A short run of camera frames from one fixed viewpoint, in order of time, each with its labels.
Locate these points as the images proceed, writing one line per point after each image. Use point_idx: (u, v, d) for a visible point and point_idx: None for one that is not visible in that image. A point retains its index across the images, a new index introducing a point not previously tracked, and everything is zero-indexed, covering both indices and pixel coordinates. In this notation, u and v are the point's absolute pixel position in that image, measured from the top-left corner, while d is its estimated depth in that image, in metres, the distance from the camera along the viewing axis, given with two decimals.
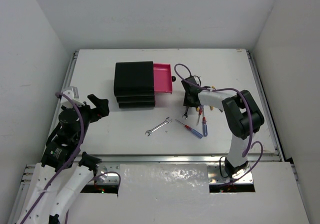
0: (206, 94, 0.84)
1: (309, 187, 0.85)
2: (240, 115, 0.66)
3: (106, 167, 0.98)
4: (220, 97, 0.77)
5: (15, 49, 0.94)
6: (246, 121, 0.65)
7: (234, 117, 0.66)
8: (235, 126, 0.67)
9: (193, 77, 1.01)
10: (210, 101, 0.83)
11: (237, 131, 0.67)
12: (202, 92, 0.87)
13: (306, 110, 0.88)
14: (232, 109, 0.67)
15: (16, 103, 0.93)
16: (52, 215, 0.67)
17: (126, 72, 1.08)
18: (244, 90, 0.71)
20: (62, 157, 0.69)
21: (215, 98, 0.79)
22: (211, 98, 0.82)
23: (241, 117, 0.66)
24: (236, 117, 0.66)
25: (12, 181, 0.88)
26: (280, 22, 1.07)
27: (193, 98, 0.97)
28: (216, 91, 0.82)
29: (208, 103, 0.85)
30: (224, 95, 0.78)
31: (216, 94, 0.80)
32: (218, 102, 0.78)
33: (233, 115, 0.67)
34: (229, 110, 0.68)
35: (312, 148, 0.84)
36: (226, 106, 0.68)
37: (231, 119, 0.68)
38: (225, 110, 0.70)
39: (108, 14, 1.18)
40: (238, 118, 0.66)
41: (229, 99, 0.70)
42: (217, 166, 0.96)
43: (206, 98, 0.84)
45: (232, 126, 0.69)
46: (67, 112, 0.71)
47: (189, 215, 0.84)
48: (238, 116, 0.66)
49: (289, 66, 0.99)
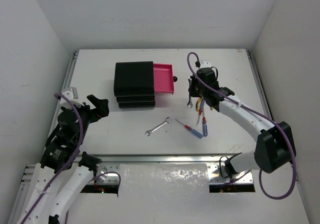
0: (233, 108, 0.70)
1: (310, 187, 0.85)
2: (276, 154, 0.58)
3: (106, 167, 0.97)
4: (254, 123, 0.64)
5: (15, 50, 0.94)
6: (280, 158, 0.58)
7: (269, 157, 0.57)
8: (265, 161, 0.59)
9: (212, 73, 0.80)
10: (235, 117, 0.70)
11: (265, 166, 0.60)
12: (226, 102, 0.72)
13: (307, 110, 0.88)
14: (269, 147, 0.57)
15: (16, 103, 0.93)
16: (52, 216, 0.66)
17: (125, 72, 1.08)
18: (283, 120, 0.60)
20: (61, 158, 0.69)
21: (245, 120, 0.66)
22: (238, 116, 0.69)
23: (276, 158, 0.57)
24: (272, 157, 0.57)
25: (12, 181, 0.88)
26: (280, 22, 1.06)
27: (211, 100, 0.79)
28: (248, 109, 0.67)
29: (230, 115, 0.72)
30: (258, 119, 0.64)
31: (247, 115, 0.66)
32: (247, 126, 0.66)
33: (268, 154, 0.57)
34: (265, 146, 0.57)
35: (313, 149, 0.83)
36: (263, 141, 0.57)
37: (263, 154, 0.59)
38: (259, 142, 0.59)
39: (108, 14, 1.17)
40: (273, 158, 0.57)
41: (266, 132, 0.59)
42: (217, 166, 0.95)
43: (231, 112, 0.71)
45: (261, 159, 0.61)
46: (66, 113, 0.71)
47: (189, 215, 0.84)
48: (273, 153, 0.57)
49: (289, 67, 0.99)
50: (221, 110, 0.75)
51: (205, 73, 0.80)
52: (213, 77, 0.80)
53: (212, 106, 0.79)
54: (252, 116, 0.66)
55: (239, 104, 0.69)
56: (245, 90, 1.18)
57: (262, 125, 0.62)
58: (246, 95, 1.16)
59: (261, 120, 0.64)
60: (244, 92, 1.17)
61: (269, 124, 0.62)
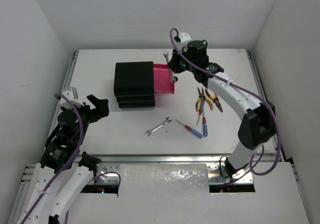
0: (221, 86, 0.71)
1: (310, 187, 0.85)
2: (259, 132, 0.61)
3: (107, 167, 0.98)
4: (240, 102, 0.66)
5: (15, 49, 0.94)
6: (262, 135, 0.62)
7: (252, 134, 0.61)
8: (248, 139, 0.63)
9: (202, 48, 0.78)
10: (223, 95, 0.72)
11: (247, 142, 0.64)
12: (215, 80, 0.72)
13: (307, 110, 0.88)
14: (253, 125, 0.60)
15: (16, 103, 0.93)
16: (52, 216, 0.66)
17: (125, 72, 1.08)
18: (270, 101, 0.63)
20: (61, 158, 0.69)
21: (232, 99, 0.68)
22: (225, 94, 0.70)
23: (258, 135, 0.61)
24: (255, 135, 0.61)
25: (12, 181, 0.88)
26: (280, 21, 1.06)
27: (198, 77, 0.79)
28: (236, 87, 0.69)
29: (218, 93, 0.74)
30: (245, 99, 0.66)
31: (235, 93, 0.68)
32: (234, 104, 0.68)
33: (251, 132, 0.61)
34: (249, 124, 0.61)
35: (313, 149, 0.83)
36: (248, 120, 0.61)
37: (247, 132, 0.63)
38: (244, 121, 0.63)
39: (108, 14, 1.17)
40: (255, 136, 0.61)
41: (251, 112, 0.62)
42: (217, 166, 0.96)
43: (219, 89, 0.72)
45: (244, 135, 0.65)
46: (66, 113, 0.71)
47: (189, 215, 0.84)
48: (257, 132, 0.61)
49: (289, 67, 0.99)
50: (209, 86, 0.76)
51: (196, 47, 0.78)
52: (204, 52, 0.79)
53: (200, 81, 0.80)
54: (239, 95, 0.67)
55: (227, 82, 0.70)
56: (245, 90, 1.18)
57: (248, 104, 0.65)
58: None
59: (248, 100, 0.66)
60: None
61: (255, 103, 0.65)
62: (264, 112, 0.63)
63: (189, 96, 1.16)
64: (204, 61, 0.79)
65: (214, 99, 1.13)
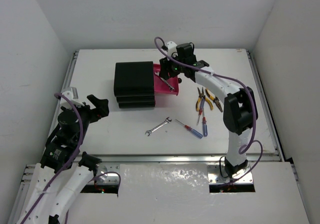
0: (206, 77, 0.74)
1: (310, 188, 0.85)
2: (239, 113, 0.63)
3: (106, 167, 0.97)
4: (222, 89, 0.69)
5: (15, 50, 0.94)
6: (244, 117, 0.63)
7: (233, 115, 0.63)
8: (231, 121, 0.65)
9: (188, 47, 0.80)
10: (207, 85, 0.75)
11: (231, 125, 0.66)
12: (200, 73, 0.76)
13: (306, 109, 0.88)
14: (233, 107, 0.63)
15: (16, 103, 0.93)
16: (52, 216, 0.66)
17: (126, 72, 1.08)
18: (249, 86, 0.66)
20: (61, 158, 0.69)
21: (216, 87, 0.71)
22: (209, 84, 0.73)
23: (239, 116, 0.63)
24: (236, 116, 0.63)
25: (13, 181, 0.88)
26: (280, 21, 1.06)
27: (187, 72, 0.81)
28: (218, 77, 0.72)
29: (204, 85, 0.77)
30: (226, 85, 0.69)
31: (217, 82, 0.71)
32: (217, 92, 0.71)
33: (232, 114, 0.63)
34: (229, 107, 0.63)
35: (312, 148, 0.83)
36: (228, 103, 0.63)
37: (229, 114, 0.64)
38: (225, 106, 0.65)
39: (108, 14, 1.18)
40: (236, 117, 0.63)
41: (231, 96, 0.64)
42: (217, 166, 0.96)
43: (205, 81, 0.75)
45: (227, 120, 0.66)
46: (66, 113, 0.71)
47: (189, 215, 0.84)
48: (237, 113, 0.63)
49: (289, 66, 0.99)
50: (195, 80, 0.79)
51: (183, 47, 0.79)
52: (191, 51, 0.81)
53: (189, 77, 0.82)
54: (221, 83, 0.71)
55: (211, 73, 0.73)
56: None
57: (230, 90, 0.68)
58: None
59: (229, 86, 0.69)
60: None
61: (236, 89, 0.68)
62: (245, 96, 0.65)
63: (189, 95, 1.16)
64: (192, 59, 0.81)
65: (214, 99, 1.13)
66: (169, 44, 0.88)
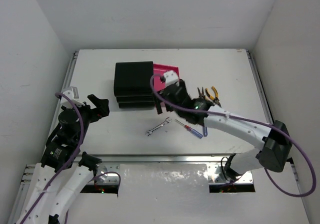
0: (222, 121, 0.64)
1: (310, 188, 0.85)
2: (283, 156, 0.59)
3: (106, 167, 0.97)
4: (251, 132, 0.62)
5: (16, 50, 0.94)
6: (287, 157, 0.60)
7: (279, 161, 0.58)
8: (274, 165, 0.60)
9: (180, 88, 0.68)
10: (225, 129, 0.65)
11: (274, 168, 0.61)
12: (212, 116, 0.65)
13: (307, 109, 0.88)
14: (277, 152, 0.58)
15: (16, 103, 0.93)
16: (52, 216, 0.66)
17: (127, 72, 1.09)
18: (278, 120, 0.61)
20: (61, 157, 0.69)
21: (239, 131, 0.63)
22: (230, 128, 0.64)
23: (284, 158, 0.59)
24: (281, 160, 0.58)
25: (12, 181, 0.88)
26: (280, 21, 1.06)
27: (190, 117, 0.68)
28: (238, 118, 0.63)
29: (218, 128, 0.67)
30: (253, 127, 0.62)
31: (239, 125, 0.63)
32: (244, 135, 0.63)
33: (278, 159, 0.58)
34: (273, 154, 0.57)
35: (312, 148, 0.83)
36: (270, 151, 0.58)
37: (272, 160, 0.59)
38: (264, 152, 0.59)
39: (108, 14, 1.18)
40: (282, 160, 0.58)
41: (269, 140, 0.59)
42: (217, 166, 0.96)
43: (220, 125, 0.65)
45: (268, 164, 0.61)
46: (66, 112, 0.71)
47: (189, 215, 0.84)
48: (282, 157, 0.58)
49: (289, 67, 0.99)
50: (205, 124, 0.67)
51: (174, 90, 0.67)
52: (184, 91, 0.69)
53: (191, 122, 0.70)
54: (245, 125, 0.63)
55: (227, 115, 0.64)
56: (245, 90, 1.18)
57: (259, 131, 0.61)
58: (246, 95, 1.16)
59: (256, 127, 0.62)
60: (244, 92, 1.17)
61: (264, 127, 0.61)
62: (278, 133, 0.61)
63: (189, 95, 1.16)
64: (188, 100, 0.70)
65: (214, 99, 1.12)
66: (167, 77, 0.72)
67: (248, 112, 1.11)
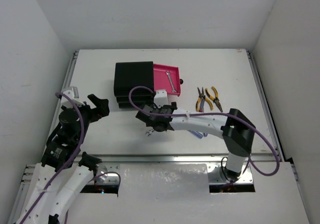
0: (185, 120, 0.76)
1: (309, 187, 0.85)
2: (243, 139, 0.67)
3: (106, 167, 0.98)
4: (210, 124, 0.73)
5: (15, 49, 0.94)
6: (248, 139, 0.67)
7: (240, 144, 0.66)
8: (240, 149, 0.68)
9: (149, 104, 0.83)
10: (190, 127, 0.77)
11: (242, 152, 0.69)
12: (175, 118, 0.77)
13: (307, 109, 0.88)
14: (235, 137, 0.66)
15: (16, 103, 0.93)
16: (52, 215, 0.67)
17: (128, 72, 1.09)
18: (232, 109, 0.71)
20: (62, 157, 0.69)
21: (201, 125, 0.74)
22: (192, 125, 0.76)
23: (245, 141, 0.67)
24: (242, 143, 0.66)
25: (12, 181, 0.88)
26: (280, 21, 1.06)
27: (161, 124, 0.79)
28: (197, 115, 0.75)
29: (186, 128, 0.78)
30: (212, 120, 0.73)
31: (199, 120, 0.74)
32: (206, 129, 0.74)
33: (238, 143, 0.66)
34: (232, 139, 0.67)
35: (312, 148, 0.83)
36: (228, 137, 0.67)
37: (235, 145, 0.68)
38: (225, 139, 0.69)
39: (108, 14, 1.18)
40: (244, 143, 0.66)
41: (226, 128, 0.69)
42: (218, 166, 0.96)
43: (185, 124, 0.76)
45: (235, 149, 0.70)
46: (67, 112, 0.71)
47: (189, 215, 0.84)
48: (242, 140, 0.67)
49: (289, 67, 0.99)
50: (172, 127, 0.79)
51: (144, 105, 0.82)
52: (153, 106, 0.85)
53: (163, 129, 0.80)
54: (205, 120, 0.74)
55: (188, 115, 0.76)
56: (245, 90, 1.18)
57: (216, 122, 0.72)
58: (246, 95, 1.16)
59: (214, 119, 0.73)
60: (244, 92, 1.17)
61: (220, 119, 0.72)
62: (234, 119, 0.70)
63: (189, 95, 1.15)
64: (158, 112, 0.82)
65: (214, 99, 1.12)
66: (158, 93, 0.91)
67: (248, 112, 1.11)
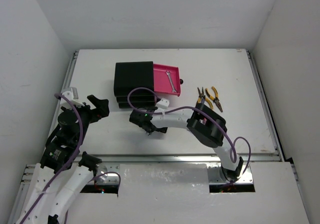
0: (160, 117, 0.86)
1: (310, 188, 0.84)
2: (208, 129, 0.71)
3: (106, 167, 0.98)
4: (179, 118, 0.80)
5: (15, 50, 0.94)
6: (214, 129, 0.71)
7: (205, 134, 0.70)
8: (209, 141, 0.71)
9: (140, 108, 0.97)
10: (166, 123, 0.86)
11: (212, 143, 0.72)
12: (155, 116, 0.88)
13: (306, 109, 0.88)
14: (199, 128, 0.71)
15: (16, 103, 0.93)
16: (51, 216, 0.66)
17: (128, 72, 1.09)
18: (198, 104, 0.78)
20: (61, 159, 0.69)
21: (173, 120, 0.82)
22: (167, 121, 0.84)
23: (210, 131, 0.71)
24: (207, 133, 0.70)
25: (12, 181, 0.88)
26: (280, 21, 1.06)
27: (147, 124, 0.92)
28: (170, 112, 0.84)
29: (164, 125, 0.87)
30: (181, 115, 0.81)
31: (171, 116, 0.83)
32: (178, 123, 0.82)
33: (203, 134, 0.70)
34: (196, 129, 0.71)
35: (312, 148, 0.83)
36: (193, 128, 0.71)
37: (202, 136, 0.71)
38: (192, 130, 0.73)
39: (108, 15, 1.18)
40: (208, 133, 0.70)
41: (191, 120, 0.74)
42: (217, 166, 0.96)
43: (162, 121, 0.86)
45: (205, 142, 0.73)
46: (66, 113, 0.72)
47: (189, 215, 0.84)
48: (207, 130, 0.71)
49: (288, 67, 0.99)
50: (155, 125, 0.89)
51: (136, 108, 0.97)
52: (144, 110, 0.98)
53: (148, 128, 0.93)
54: (175, 115, 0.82)
55: (163, 112, 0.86)
56: (245, 90, 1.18)
57: (185, 116, 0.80)
58: (246, 95, 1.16)
59: (183, 114, 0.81)
60: (244, 92, 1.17)
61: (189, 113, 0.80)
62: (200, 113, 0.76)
63: (189, 95, 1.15)
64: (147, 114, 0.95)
65: (214, 99, 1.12)
66: (162, 101, 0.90)
67: (248, 112, 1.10)
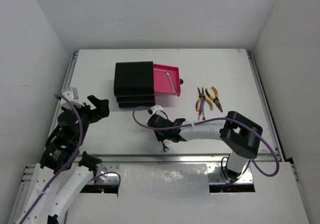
0: (190, 129, 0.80)
1: (310, 188, 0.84)
2: (245, 140, 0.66)
3: (106, 167, 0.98)
4: (211, 129, 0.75)
5: (15, 49, 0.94)
6: (251, 139, 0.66)
7: (243, 146, 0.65)
8: (246, 152, 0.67)
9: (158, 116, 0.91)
10: (197, 135, 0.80)
11: (249, 154, 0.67)
12: (183, 129, 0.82)
13: (307, 110, 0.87)
14: (235, 139, 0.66)
15: (16, 103, 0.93)
16: (51, 216, 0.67)
17: (128, 72, 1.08)
18: (231, 112, 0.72)
20: (60, 159, 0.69)
21: (204, 131, 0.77)
22: (198, 133, 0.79)
23: (247, 142, 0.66)
24: (244, 144, 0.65)
25: (12, 181, 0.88)
26: (280, 21, 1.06)
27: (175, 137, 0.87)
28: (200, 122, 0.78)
29: (195, 137, 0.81)
30: (212, 124, 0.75)
31: (202, 127, 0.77)
32: (210, 135, 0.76)
33: (240, 145, 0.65)
34: (232, 141, 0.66)
35: (313, 149, 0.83)
36: (228, 139, 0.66)
37: (239, 148, 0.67)
38: (227, 142, 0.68)
39: (108, 15, 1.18)
40: (246, 144, 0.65)
41: (224, 130, 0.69)
42: (217, 166, 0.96)
43: (192, 133, 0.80)
45: (241, 152, 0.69)
46: (65, 114, 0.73)
47: (189, 215, 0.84)
48: (245, 141, 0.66)
49: (289, 67, 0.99)
50: (184, 138, 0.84)
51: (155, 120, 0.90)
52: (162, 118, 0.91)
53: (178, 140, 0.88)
54: (206, 126, 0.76)
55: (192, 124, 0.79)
56: (245, 90, 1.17)
57: (218, 125, 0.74)
58: (246, 95, 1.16)
59: (214, 123, 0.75)
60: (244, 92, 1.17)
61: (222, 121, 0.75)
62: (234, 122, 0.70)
63: (189, 96, 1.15)
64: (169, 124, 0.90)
65: (214, 99, 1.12)
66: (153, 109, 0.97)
67: (248, 112, 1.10)
